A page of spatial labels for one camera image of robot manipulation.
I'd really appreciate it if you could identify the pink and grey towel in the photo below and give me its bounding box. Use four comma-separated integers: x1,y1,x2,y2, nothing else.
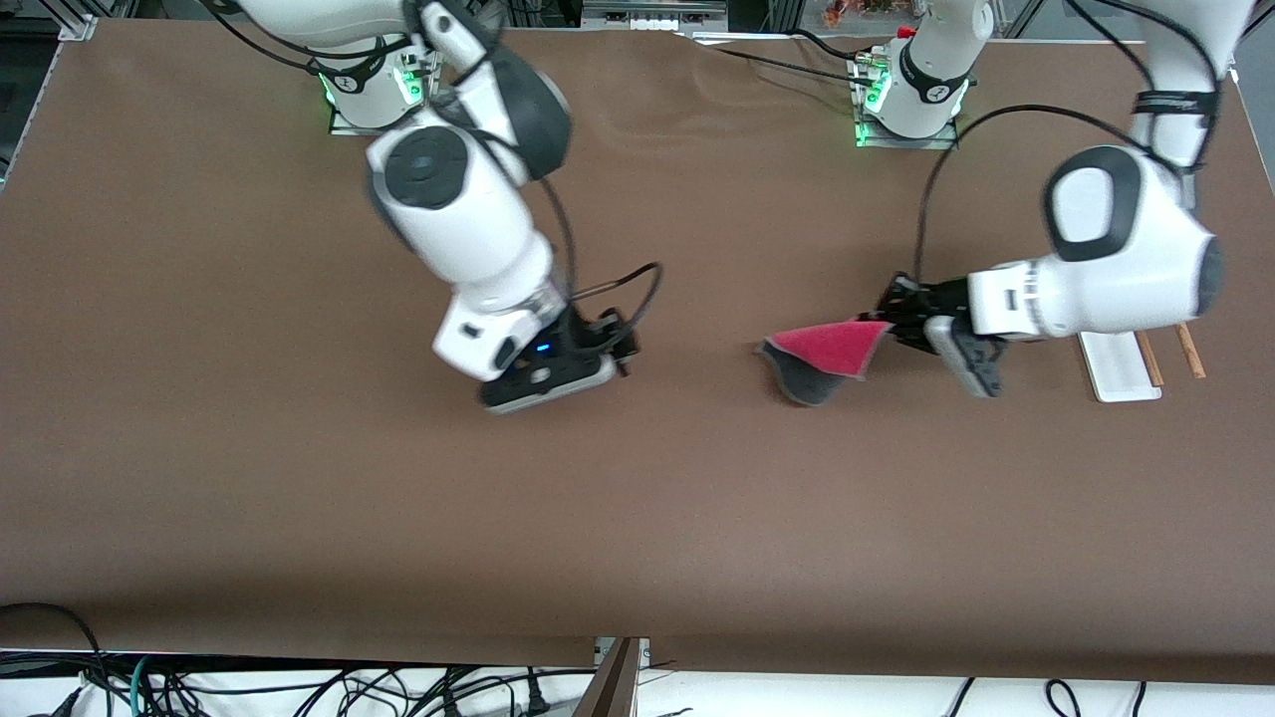
756,318,895,408

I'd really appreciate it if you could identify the white rack with wooden rods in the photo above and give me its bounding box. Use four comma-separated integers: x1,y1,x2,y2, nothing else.
1078,322,1207,404

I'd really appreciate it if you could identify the brown table cover sheet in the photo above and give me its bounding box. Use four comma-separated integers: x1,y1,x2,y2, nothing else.
0,18,1275,688

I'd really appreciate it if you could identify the grey equipment box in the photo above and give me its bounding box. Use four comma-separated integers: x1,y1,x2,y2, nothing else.
581,0,730,33

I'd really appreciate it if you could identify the aluminium corner profile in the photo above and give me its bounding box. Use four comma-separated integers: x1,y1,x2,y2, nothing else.
1220,0,1275,73
55,0,101,43

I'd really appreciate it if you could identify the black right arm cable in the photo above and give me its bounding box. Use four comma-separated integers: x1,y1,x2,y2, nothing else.
199,0,665,346

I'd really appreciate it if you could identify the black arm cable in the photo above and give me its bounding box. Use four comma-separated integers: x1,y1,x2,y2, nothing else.
199,0,665,346
913,0,1223,287

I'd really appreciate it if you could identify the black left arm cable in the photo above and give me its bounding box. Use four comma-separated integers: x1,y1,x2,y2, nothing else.
913,0,1223,287

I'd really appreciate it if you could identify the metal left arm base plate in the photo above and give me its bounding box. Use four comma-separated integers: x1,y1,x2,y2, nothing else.
854,58,960,151

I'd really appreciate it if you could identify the thin black table cable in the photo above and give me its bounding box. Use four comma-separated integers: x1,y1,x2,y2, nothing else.
697,42,878,89

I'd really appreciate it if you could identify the thick black table cable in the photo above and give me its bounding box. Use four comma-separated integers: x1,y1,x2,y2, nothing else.
787,28,868,67

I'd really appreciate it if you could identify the aluminium frame post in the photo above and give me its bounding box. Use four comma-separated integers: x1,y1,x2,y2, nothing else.
571,636,652,717

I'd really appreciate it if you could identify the black looped floor cable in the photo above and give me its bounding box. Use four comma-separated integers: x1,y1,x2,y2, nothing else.
0,600,111,717

